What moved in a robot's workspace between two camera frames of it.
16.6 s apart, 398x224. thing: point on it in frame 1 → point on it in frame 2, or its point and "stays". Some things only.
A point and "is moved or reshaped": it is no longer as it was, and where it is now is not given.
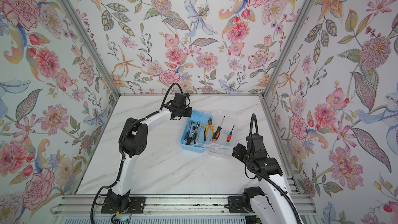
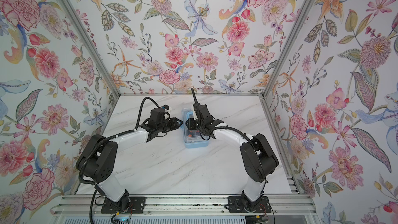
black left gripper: [188, 113] → [174, 124]
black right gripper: [237, 152] → [191, 122]
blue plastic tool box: [203, 117] is moved or reshaped
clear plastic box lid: [221, 128] → [190, 136]
